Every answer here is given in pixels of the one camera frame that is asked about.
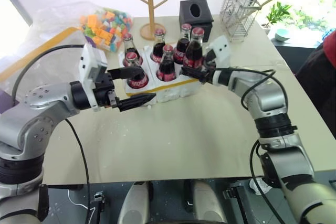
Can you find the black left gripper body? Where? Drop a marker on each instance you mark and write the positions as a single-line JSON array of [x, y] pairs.
[[105, 87]]

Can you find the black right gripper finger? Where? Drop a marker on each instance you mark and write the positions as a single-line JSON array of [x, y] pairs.
[[190, 72]]

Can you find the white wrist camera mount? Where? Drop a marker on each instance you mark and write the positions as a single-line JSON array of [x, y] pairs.
[[221, 49], [88, 58]]

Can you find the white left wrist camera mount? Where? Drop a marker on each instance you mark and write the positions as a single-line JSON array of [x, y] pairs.
[[88, 58]]

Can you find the clear plastic sheet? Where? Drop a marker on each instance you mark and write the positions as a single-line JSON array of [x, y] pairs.
[[52, 16]]

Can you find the teal bowl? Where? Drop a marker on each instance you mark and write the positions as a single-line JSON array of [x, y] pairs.
[[282, 35]]

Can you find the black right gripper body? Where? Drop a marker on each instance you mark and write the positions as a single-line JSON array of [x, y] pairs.
[[206, 73]]

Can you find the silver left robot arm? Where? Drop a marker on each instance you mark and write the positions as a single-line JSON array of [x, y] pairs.
[[31, 119]]

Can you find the purple object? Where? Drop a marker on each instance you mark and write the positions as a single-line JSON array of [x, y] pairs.
[[6, 102]]

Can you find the glass cola bottle red cap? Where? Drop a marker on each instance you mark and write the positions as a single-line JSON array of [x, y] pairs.
[[159, 45], [167, 66], [129, 45], [136, 82], [194, 51], [183, 45]]

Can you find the green potted plant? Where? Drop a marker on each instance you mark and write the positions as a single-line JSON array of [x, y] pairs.
[[278, 11]]

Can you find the crumpled white paper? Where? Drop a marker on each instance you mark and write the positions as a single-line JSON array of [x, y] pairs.
[[258, 186]]

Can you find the black metal stand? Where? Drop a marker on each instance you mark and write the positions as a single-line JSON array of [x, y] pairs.
[[98, 205], [236, 197]]

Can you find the white foam crate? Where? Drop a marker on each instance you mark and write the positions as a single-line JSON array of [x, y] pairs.
[[168, 91]]

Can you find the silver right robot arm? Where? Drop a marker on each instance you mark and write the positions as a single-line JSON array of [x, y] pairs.
[[273, 103]]

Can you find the bag of colourful toy blocks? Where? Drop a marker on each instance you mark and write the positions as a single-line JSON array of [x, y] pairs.
[[107, 28]]

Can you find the grey rounded robot leg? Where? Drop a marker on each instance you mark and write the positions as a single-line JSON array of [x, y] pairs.
[[135, 203], [207, 203]]

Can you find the wooden mug tree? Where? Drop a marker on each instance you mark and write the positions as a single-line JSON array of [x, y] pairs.
[[151, 11]]

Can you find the person in dark red clothing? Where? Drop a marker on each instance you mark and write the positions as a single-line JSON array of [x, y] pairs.
[[320, 77]]

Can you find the white box with yellow tape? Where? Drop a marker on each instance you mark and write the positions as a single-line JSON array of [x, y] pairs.
[[39, 51]]

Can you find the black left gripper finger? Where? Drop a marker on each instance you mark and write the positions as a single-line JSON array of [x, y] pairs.
[[136, 101], [126, 72]]

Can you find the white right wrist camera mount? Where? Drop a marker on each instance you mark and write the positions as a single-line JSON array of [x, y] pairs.
[[221, 49]]

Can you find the black tissue box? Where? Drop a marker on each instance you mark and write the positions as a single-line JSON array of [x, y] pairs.
[[195, 16]]

